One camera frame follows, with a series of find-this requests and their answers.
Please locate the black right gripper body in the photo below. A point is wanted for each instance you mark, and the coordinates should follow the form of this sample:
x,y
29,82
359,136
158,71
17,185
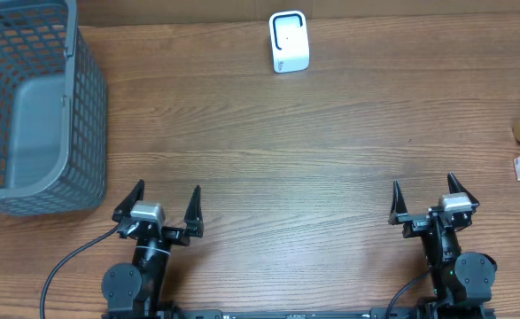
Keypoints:
x,y
415,224

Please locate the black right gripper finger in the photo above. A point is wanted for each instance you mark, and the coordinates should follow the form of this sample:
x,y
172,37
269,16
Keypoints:
x,y
399,212
455,186

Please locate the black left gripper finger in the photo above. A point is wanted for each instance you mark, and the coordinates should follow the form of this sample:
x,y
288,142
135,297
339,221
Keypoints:
x,y
193,217
124,208

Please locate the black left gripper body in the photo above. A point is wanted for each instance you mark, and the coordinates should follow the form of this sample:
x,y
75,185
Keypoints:
x,y
175,237

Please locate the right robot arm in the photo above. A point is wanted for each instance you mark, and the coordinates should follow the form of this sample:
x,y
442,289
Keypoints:
x,y
462,282

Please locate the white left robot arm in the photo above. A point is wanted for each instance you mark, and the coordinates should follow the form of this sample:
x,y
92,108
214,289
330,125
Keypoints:
x,y
133,289

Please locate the white barcode scanner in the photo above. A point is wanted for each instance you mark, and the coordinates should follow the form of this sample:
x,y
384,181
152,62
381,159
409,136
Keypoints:
x,y
289,41

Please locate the dark grey plastic basket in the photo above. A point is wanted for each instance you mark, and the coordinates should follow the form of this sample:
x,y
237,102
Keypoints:
x,y
53,111

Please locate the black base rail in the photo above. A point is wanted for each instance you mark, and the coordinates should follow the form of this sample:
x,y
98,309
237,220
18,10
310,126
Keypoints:
x,y
373,313

